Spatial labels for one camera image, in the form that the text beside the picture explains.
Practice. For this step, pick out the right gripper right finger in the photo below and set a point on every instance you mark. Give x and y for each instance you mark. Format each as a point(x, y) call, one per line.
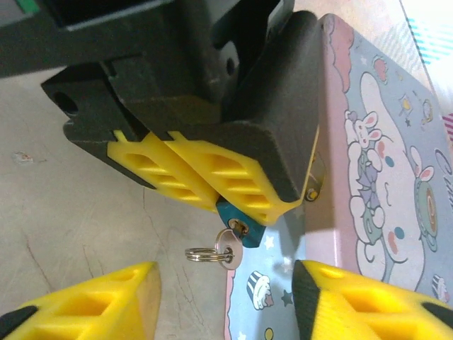
point(371, 311)

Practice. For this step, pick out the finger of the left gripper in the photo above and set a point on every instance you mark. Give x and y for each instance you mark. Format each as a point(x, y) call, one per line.
point(276, 124)
point(95, 113)

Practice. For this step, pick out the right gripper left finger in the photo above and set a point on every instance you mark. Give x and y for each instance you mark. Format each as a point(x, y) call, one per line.
point(88, 311)

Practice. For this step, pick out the small blue padlock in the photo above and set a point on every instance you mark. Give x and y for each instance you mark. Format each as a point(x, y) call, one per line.
point(253, 237)

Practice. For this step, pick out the cartoon print tin box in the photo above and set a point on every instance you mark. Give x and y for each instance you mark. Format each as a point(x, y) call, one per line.
point(389, 177)

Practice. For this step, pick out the small silver key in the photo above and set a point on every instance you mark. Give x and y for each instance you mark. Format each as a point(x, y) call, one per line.
point(231, 248)

